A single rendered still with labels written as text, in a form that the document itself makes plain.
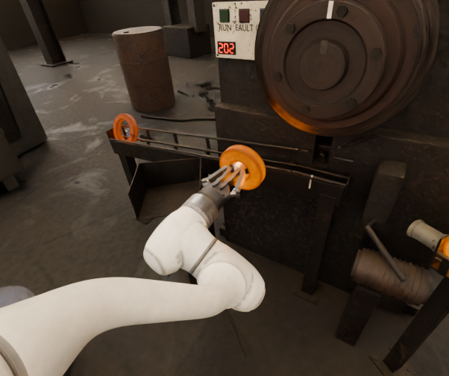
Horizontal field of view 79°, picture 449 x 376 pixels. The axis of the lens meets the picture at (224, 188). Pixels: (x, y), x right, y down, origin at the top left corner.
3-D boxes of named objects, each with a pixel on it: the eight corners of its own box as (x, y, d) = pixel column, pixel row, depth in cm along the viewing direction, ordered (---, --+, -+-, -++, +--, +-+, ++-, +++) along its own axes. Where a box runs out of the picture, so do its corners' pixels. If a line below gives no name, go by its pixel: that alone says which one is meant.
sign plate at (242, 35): (218, 56, 109) (215, 1, 98) (279, 60, 98) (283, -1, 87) (215, 57, 108) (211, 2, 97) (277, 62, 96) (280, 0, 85)
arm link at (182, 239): (173, 216, 74) (211, 246, 73) (132, 259, 65) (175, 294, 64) (180, 196, 66) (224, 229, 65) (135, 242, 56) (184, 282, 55)
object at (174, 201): (170, 267, 158) (138, 163, 114) (215, 263, 158) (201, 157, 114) (166, 300, 142) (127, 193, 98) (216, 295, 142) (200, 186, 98)
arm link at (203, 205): (210, 236, 71) (221, 221, 74) (205, 212, 65) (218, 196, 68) (183, 224, 75) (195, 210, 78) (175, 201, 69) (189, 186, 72)
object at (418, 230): (418, 231, 86) (423, 216, 83) (447, 249, 79) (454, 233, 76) (404, 237, 85) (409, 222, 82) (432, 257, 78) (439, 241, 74)
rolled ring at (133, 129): (127, 107, 149) (132, 108, 152) (109, 120, 160) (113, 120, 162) (137, 140, 150) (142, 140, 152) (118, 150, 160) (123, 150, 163)
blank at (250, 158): (219, 141, 87) (214, 146, 85) (263, 146, 79) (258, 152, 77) (228, 180, 97) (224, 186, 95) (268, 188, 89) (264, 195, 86)
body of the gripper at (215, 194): (195, 210, 78) (212, 190, 83) (220, 219, 74) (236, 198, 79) (190, 189, 73) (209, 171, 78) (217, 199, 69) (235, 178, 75)
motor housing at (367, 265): (335, 312, 131) (362, 238, 98) (385, 336, 121) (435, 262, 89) (327, 337, 123) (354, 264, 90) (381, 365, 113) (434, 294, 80)
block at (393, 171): (363, 207, 107) (381, 155, 92) (386, 214, 103) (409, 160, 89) (358, 225, 100) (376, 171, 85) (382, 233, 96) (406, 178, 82)
